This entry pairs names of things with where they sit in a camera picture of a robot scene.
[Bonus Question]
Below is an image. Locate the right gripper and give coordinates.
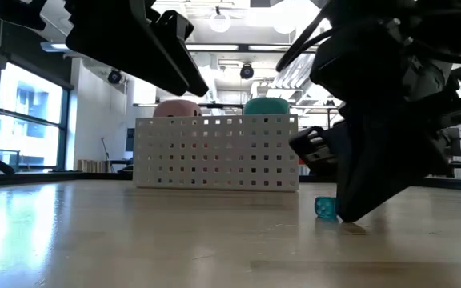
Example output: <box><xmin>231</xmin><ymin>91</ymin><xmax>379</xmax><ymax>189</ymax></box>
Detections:
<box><xmin>288</xmin><ymin>18</ymin><xmax>455</xmax><ymax>223</ymax></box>

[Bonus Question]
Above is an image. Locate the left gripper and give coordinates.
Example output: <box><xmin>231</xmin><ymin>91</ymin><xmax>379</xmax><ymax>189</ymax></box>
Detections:
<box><xmin>0</xmin><ymin>0</ymin><xmax>192</xmax><ymax>98</ymax></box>

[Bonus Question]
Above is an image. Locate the small blue translucent die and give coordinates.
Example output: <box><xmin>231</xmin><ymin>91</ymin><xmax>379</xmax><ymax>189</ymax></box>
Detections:
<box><xmin>314</xmin><ymin>195</ymin><xmax>339</xmax><ymax>220</ymax></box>

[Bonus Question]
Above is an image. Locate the large pink foam die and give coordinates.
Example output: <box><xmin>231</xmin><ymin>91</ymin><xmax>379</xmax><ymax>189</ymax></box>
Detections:
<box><xmin>152</xmin><ymin>99</ymin><xmax>202</xmax><ymax>118</ymax></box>

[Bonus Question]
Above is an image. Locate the large teal foam die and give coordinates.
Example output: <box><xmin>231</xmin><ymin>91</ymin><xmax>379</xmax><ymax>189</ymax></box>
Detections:
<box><xmin>243</xmin><ymin>97</ymin><xmax>291</xmax><ymax>116</ymax></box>

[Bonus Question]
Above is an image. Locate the round white ceiling lamp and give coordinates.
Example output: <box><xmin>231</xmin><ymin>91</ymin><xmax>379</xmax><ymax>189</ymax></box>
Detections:
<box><xmin>209</xmin><ymin>6</ymin><xmax>232</xmax><ymax>34</ymax></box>

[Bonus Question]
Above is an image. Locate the white perforated basket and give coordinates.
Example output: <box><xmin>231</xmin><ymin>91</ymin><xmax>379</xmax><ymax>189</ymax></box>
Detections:
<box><xmin>133</xmin><ymin>114</ymin><xmax>300</xmax><ymax>192</ymax></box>

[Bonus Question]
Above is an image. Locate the stack of wooden blocks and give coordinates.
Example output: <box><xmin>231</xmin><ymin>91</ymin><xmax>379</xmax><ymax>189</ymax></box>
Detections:
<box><xmin>77</xmin><ymin>158</ymin><xmax>110</xmax><ymax>174</ymax></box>

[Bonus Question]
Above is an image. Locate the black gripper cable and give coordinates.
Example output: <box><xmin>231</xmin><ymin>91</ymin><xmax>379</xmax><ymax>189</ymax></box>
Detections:
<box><xmin>275</xmin><ymin>7</ymin><xmax>335</xmax><ymax>73</ymax></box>

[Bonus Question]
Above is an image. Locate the large window with dark frame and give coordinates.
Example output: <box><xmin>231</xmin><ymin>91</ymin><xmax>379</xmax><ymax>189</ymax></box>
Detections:
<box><xmin>0</xmin><ymin>55</ymin><xmax>74</xmax><ymax>172</ymax></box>

